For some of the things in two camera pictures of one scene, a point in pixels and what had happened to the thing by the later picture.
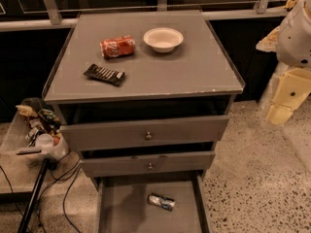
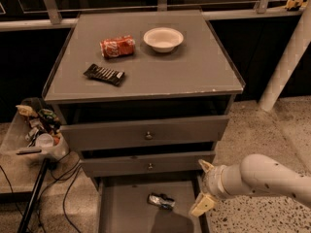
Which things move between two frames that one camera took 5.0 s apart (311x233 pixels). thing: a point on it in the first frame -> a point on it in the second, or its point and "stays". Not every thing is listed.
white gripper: (295, 38) -> (212, 181)
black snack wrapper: (105, 74) stays
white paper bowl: (163, 40) stays
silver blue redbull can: (164, 202) stays
